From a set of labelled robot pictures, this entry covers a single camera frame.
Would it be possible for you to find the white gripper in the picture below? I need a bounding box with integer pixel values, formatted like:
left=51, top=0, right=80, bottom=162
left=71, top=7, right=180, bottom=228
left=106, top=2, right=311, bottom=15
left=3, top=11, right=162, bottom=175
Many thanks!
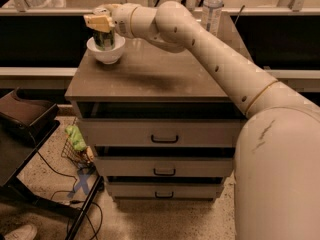
left=84, top=3, right=141, bottom=39

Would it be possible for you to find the green soda can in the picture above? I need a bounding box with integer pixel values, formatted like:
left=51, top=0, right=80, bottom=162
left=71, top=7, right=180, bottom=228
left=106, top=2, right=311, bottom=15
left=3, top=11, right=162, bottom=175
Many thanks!
left=93, top=29, right=115, bottom=51

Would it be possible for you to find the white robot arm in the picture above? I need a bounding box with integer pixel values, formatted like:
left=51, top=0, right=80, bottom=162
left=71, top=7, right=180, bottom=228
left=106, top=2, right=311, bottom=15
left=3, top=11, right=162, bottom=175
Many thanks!
left=84, top=1, right=320, bottom=240

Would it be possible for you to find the white ceramic bowl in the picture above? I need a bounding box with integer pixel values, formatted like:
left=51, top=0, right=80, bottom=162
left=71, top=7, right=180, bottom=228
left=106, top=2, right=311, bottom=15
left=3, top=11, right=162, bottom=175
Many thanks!
left=87, top=34, right=126, bottom=64

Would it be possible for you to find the clear plastic water bottle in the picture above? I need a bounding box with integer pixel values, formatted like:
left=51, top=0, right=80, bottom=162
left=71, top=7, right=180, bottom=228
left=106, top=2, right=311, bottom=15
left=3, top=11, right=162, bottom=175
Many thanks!
left=201, top=0, right=224, bottom=36

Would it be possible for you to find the top grey drawer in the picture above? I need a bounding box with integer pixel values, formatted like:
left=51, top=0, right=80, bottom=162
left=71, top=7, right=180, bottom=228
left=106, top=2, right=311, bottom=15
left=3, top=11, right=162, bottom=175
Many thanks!
left=78, top=119, right=244, bottom=147

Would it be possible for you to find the grey drawer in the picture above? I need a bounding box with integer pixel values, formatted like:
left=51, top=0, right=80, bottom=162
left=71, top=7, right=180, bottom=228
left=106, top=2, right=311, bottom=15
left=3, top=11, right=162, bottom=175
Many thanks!
left=78, top=119, right=244, bottom=147
left=106, top=183, right=224, bottom=199
left=94, top=157, right=233, bottom=177

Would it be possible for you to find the green toy in basket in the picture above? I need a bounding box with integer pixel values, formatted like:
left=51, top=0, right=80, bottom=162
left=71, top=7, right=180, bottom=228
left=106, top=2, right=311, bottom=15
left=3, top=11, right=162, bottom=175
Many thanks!
left=65, top=125, right=87, bottom=152

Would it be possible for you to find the grey drawer cabinet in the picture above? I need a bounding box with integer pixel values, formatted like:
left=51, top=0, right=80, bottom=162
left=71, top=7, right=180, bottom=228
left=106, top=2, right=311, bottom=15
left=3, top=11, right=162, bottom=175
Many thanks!
left=64, top=11, right=254, bottom=203

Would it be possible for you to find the brown bag on table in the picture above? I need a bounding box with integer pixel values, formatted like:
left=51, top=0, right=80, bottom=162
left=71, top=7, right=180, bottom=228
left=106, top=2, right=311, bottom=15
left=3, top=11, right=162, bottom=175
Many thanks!
left=0, top=89, right=59, bottom=138

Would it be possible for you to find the middle grey drawer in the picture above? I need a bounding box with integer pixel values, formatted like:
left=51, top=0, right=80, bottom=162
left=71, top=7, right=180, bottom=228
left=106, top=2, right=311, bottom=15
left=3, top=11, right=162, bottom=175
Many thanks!
left=94, top=157, right=233, bottom=177

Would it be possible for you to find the dark side table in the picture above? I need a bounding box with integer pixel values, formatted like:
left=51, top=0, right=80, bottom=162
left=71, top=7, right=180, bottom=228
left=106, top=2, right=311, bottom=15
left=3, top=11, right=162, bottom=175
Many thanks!
left=0, top=120, right=103, bottom=240

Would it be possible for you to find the blue tape cross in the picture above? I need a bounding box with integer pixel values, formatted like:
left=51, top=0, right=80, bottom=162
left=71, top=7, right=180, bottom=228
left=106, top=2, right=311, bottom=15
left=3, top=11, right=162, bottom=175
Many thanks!
left=68, top=167, right=96, bottom=198

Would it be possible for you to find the bottom grey drawer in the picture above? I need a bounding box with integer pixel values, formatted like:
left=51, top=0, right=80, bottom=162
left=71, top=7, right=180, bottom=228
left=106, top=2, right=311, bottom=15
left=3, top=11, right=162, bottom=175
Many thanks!
left=106, top=183, right=224, bottom=199

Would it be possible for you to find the metal railing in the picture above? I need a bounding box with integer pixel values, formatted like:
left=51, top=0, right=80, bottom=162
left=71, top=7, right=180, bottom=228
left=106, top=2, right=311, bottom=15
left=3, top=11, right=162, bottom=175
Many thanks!
left=0, top=0, right=320, bottom=17

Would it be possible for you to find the white shoe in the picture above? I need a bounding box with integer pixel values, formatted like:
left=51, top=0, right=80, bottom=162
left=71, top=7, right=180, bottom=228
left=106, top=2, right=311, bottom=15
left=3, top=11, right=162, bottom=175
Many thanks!
left=0, top=224, right=37, bottom=240

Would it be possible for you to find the wire basket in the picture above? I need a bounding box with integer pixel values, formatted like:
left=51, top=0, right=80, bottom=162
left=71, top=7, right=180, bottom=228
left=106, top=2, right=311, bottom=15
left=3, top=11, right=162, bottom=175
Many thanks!
left=61, top=119, right=93, bottom=168

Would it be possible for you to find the black floor cable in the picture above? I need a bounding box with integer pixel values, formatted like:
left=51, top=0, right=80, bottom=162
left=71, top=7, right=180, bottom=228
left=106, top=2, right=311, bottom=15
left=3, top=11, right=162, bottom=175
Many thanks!
left=28, top=130, right=104, bottom=240

